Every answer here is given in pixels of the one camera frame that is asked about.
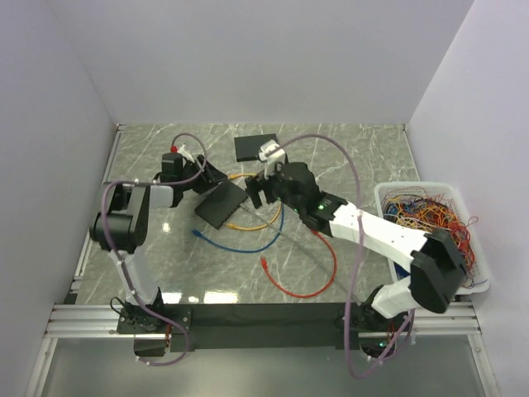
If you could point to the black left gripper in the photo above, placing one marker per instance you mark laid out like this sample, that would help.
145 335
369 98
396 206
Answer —
210 177

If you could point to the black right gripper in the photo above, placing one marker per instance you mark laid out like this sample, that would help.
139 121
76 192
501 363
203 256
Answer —
254 185

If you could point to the black TP-Link network switch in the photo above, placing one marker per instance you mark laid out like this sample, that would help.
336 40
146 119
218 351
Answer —
221 203

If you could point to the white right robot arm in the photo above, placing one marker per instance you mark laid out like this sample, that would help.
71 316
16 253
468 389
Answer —
435 268

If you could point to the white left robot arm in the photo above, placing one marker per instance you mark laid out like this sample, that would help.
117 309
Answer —
120 225

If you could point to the black Mercury network switch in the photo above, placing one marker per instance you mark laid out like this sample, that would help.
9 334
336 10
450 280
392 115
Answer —
247 147

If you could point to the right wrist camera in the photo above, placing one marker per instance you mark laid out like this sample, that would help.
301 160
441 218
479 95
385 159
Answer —
272 155

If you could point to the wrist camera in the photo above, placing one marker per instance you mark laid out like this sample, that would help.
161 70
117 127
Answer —
272 155
183 151

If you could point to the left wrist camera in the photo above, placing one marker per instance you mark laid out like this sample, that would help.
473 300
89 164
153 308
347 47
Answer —
183 151

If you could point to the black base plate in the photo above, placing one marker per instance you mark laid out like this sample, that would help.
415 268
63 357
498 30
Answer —
237 326

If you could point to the aluminium rail frame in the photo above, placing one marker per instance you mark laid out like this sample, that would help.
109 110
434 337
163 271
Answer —
434 264

